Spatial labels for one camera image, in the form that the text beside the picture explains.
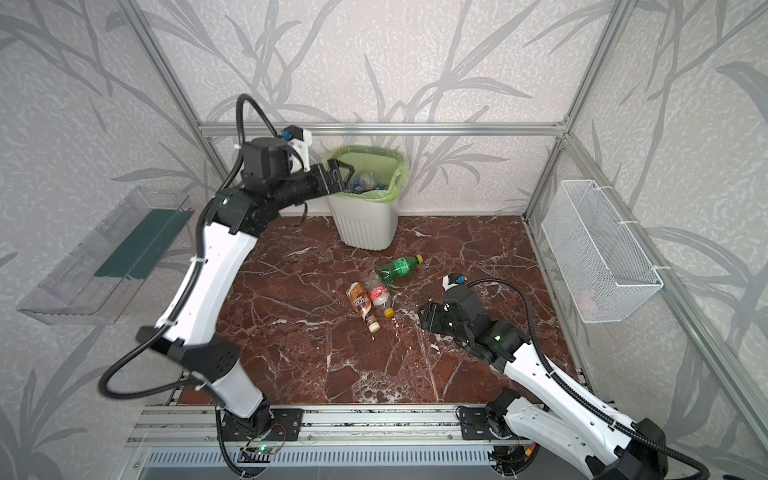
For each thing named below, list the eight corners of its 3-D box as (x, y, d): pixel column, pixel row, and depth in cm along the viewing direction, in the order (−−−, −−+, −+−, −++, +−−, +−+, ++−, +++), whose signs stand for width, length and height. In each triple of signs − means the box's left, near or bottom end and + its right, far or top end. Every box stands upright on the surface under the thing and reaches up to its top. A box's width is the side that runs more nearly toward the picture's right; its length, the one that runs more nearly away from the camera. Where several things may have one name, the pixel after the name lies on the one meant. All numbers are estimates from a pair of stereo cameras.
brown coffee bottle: (370, 335, 90) (369, 328, 86) (345, 295, 99) (343, 287, 95) (386, 325, 92) (386, 318, 88) (360, 286, 101) (358, 278, 97)
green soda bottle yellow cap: (382, 285, 102) (381, 275, 98) (378, 272, 106) (376, 263, 101) (423, 272, 106) (424, 263, 101) (418, 261, 109) (419, 251, 104)
